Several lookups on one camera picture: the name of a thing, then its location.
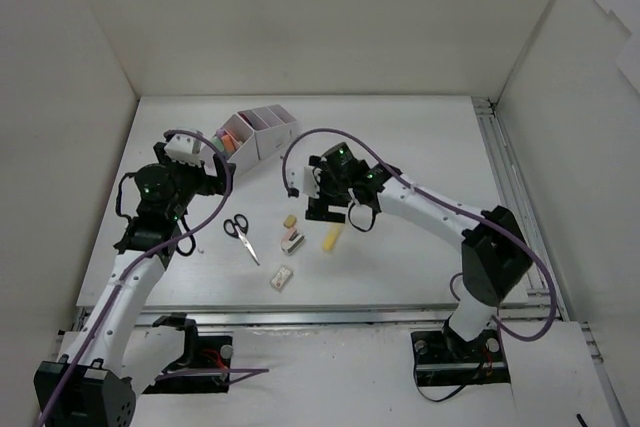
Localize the red gel pen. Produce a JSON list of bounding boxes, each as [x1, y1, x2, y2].
[[238, 112, 255, 130]]

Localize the green highlighter marker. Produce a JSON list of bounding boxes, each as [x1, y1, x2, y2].
[[211, 135, 222, 149]]

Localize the orange capped marker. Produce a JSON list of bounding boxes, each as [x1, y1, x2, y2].
[[216, 129, 236, 155]]

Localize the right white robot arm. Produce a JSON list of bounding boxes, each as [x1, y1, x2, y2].
[[301, 142, 532, 359]]

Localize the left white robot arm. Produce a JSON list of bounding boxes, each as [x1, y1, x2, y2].
[[34, 130, 236, 426]]

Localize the tan eraser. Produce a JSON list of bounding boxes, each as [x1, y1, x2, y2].
[[283, 215, 297, 228]]

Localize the yellow highlighter marker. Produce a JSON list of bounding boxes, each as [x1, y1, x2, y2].
[[322, 224, 344, 252]]

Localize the pink white stapler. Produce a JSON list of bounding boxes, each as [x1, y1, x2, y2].
[[280, 227, 305, 255]]

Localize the white pink desk organizer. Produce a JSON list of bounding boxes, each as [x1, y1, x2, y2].
[[213, 104, 300, 178]]

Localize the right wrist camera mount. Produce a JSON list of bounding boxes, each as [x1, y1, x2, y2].
[[285, 166, 320, 199]]

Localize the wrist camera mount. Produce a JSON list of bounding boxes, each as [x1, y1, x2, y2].
[[285, 166, 320, 199], [164, 128, 203, 167]]

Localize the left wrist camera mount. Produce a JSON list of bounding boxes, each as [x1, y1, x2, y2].
[[164, 128, 203, 167]]

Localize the black handled scissors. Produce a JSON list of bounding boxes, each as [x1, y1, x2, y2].
[[223, 213, 260, 265]]

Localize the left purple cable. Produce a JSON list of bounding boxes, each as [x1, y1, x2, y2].
[[34, 129, 271, 426]]

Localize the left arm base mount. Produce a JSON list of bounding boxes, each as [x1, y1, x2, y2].
[[144, 334, 233, 395]]

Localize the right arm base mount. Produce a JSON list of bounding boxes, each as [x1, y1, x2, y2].
[[410, 329, 511, 388]]

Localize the aluminium rail frame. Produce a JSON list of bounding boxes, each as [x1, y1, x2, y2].
[[74, 96, 601, 363]]

